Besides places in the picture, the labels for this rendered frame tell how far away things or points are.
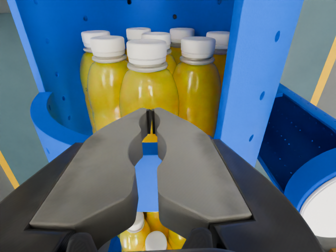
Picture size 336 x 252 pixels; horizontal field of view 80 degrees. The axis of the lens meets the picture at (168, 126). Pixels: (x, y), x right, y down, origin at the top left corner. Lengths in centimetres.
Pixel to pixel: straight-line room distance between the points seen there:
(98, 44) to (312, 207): 60
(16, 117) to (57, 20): 156
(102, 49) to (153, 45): 7
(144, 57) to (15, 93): 159
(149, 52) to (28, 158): 192
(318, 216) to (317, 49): 123
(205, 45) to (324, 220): 60
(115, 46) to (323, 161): 55
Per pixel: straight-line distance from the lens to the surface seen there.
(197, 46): 23
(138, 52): 20
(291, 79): 170
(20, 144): 200
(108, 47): 25
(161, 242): 42
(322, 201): 65
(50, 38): 32
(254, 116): 18
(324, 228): 76
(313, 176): 63
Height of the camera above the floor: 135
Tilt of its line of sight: 59 degrees down
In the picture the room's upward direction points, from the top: 175 degrees clockwise
